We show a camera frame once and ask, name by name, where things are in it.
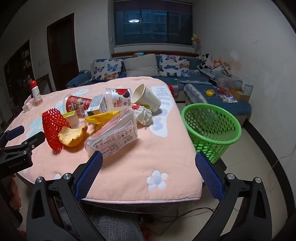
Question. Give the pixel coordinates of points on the black and white plush cow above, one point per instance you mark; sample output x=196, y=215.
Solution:
x=203, y=59

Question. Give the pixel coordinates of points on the beige pillow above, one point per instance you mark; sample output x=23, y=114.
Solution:
x=141, y=66

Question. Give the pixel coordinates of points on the orange peel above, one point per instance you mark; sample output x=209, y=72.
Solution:
x=74, y=139

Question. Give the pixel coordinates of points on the printed paper sheet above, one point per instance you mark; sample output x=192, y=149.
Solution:
x=230, y=98

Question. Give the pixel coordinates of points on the blue sofa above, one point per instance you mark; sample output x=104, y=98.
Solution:
x=231, y=106

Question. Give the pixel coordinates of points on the green plastic mesh basket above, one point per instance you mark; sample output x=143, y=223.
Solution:
x=184, y=114

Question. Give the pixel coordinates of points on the pink flowered blanket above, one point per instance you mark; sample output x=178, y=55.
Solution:
x=138, y=162

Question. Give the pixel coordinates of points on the orange and blue sill item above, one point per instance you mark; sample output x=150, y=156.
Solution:
x=138, y=55

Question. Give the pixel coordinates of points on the dark wooden cabinet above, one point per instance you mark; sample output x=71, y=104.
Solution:
x=18, y=64

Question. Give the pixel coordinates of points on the person's plaid trouser leg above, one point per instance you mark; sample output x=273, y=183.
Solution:
x=115, y=229

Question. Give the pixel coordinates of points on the small white box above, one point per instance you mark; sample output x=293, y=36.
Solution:
x=27, y=106

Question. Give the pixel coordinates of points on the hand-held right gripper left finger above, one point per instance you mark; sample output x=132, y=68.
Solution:
x=90, y=176

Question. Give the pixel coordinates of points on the dark wooden door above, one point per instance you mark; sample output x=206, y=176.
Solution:
x=62, y=53

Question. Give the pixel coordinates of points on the grey milk carton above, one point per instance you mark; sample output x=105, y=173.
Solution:
x=98, y=104

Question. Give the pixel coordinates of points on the crumpled white tissue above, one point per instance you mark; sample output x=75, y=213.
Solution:
x=144, y=115

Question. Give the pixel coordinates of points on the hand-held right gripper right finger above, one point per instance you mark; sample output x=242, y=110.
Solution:
x=209, y=176

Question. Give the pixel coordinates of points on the flower decoration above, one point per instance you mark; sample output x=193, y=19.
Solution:
x=196, y=39

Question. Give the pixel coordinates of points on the blue and white card box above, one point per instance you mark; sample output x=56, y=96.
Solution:
x=248, y=90

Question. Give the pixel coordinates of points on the small yellow-lidded pudding cup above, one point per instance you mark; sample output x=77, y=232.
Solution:
x=72, y=119

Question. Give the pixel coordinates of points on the red plastic object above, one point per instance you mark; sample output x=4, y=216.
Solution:
x=171, y=89

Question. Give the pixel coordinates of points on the clear printed plastic packet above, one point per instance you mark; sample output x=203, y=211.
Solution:
x=115, y=136

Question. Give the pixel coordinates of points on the grey sofa cover cloth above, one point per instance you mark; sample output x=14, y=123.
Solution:
x=194, y=92

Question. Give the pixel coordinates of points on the white paper cup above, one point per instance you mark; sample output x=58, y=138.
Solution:
x=148, y=98

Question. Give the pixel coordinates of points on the yellow toy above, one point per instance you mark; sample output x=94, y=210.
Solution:
x=209, y=92

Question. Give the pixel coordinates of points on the banana peel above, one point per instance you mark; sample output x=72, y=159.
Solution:
x=101, y=117

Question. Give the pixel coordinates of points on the strawberry print plastic cup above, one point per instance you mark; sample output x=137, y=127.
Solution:
x=118, y=97

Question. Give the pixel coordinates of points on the butterfly print pillow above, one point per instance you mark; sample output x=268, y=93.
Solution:
x=173, y=66
x=106, y=69

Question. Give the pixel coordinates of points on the clear storage box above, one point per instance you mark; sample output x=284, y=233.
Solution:
x=227, y=81

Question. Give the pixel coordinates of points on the red printed plastic cup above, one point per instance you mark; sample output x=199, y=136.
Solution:
x=77, y=104

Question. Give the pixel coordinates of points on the small red orange toy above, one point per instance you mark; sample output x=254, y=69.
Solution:
x=220, y=90

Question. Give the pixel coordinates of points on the pink plush toys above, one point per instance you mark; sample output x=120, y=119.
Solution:
x=217, y=64

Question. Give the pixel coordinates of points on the window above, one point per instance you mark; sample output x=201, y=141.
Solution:
x=150, y=25

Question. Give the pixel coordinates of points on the red foam fruit net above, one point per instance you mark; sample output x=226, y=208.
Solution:
x=52, y=129

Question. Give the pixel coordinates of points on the red-capped white bottle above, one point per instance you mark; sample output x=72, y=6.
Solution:
x=37, y=97

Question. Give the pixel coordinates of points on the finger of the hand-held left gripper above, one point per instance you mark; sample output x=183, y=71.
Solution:
x=34, y=140
x=15, y=132

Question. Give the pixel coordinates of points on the small red scrap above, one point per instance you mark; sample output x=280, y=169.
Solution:
x=136, y=107

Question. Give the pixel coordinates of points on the cardboard box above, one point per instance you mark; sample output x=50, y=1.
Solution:
x=240, y=95

